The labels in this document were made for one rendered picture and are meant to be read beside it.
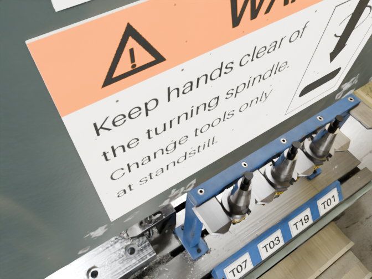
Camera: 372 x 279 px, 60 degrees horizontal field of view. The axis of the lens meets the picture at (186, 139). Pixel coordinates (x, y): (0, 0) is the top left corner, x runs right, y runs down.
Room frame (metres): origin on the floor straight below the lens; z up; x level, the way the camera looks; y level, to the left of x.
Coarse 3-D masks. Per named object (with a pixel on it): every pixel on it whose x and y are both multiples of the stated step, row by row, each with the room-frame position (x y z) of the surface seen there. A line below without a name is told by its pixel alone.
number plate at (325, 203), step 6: (330, 192) 0.40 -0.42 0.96; (336, 192) 0.41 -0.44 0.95; (324, 198) 0.38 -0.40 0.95; (330, 198) 0.39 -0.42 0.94; (336, 198) 0.40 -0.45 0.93; (318, 204) 0.37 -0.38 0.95; (324, 204) 0.37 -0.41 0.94; (330, 204) 0.38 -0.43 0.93; (336, 204) 0.38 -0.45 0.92; (324, 210) 0.36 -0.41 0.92
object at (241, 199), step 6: (240, 180) 0.25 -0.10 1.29; (234, 186) 0.25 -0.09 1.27; (240, 186) 0.24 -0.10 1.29; (234, 192) 0.24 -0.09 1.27; (240, 192) 0.24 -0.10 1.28; (246, 192) 0.24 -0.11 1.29; (228, 198) 0.25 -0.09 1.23; (234, 198) 0.24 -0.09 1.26; (240, 198) 0.23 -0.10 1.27; (246, 198) 0.23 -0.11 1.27; (234, 204) 0.23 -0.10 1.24; (240, 204) 0.23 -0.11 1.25; (246, 204) 0.23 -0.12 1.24; (240, 210) 0.23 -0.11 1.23
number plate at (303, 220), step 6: (306, 210) 0.34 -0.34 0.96; (300, 216) 0.33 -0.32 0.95; (306, 216) 0.33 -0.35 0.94; (288, 222) 0.31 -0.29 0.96; (294, 222) 0.31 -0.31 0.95; (300, 222) 0.31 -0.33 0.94; (306, 222) 0.32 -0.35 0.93; (312, 222) 0.32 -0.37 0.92; (294, 228) 0.30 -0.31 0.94; (300, 228) 0.30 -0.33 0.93; (294, 234) 0.29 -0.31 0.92
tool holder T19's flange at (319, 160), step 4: (312, 136) 0.41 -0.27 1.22; (308, 140) 0.41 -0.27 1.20; (304, 144) 0.38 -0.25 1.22; (308, 144) 0.38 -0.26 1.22; (304, 148) 0.37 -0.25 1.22; (308, 148) 0.37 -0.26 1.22; (332, 148) 0.38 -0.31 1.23; (304, 152) 0.37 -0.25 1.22; (308, 152) 0.36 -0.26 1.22; (312, 152) 0.36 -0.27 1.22; (332, 152) 0.37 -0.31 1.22; (308, 156) 0.36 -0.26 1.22; (312, 156) 0.35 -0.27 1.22; (316, 156) 0.35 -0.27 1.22; (320, 156) 0.36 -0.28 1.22; (324, 156) 0.36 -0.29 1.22; (328, 156) 0.36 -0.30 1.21; (312, 160) 0.35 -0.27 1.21; (316, 160) 0.35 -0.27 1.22; (320, 160) 0.35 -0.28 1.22; (324, 160) 0.35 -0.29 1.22; (328, 160) 0.36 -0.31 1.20; (316, 164) 0.35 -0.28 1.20; (320, 164) 0.35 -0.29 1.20
